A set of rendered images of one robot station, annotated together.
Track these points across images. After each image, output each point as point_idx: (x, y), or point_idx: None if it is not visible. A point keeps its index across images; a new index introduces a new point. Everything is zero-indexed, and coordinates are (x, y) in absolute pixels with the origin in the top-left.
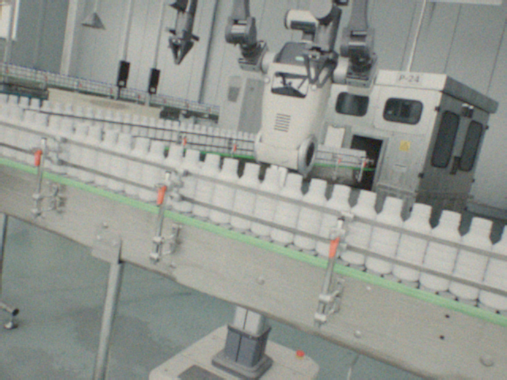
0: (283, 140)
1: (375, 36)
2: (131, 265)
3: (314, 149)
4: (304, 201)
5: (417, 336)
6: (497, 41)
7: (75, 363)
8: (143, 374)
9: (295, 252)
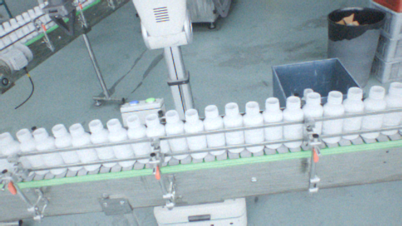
0: (168, 28)
1: None
2: (54, 125)
3: (189, 18)
4: (268, 121)
5: (369, 167)
6: None
7: (90, 225)
8: None
9: (275, 157)
